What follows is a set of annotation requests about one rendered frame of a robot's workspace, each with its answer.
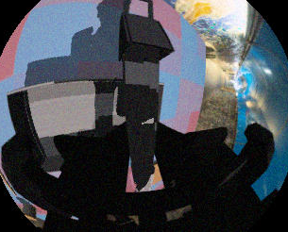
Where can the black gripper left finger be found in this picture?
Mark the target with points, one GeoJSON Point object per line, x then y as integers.
{"type": "Point", "coordinates": [111, 151]}

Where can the wooden board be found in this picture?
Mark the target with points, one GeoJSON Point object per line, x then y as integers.
{"type": "Point", "coordinates": [157, 176]}

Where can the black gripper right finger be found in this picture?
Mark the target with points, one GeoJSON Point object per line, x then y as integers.
{"type": "Point", "coordinates": [173, 149]}

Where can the grey cylinder with orange top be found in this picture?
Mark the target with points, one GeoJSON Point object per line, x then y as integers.
{"type": "Point", "coordinates": [29, 211]}

